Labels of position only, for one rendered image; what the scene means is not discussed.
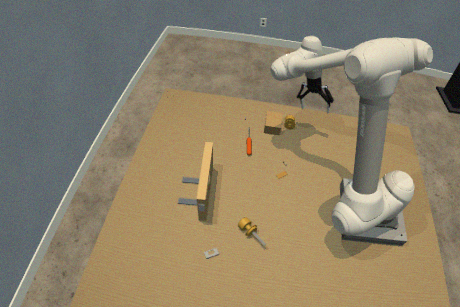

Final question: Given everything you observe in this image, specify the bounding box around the brass door knob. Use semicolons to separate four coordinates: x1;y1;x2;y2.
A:
238;217;266;246
284;115;296;130

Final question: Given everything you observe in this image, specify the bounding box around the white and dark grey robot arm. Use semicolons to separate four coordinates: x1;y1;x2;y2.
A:
270;36;433;236

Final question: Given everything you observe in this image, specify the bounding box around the orange rounded bar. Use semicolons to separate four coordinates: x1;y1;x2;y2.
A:
247;127;252;155

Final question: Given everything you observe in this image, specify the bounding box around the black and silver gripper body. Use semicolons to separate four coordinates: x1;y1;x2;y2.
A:
306;77;322;93

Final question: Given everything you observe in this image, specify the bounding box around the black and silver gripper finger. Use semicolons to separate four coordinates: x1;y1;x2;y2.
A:
297;82;313;109
315;85;334;114

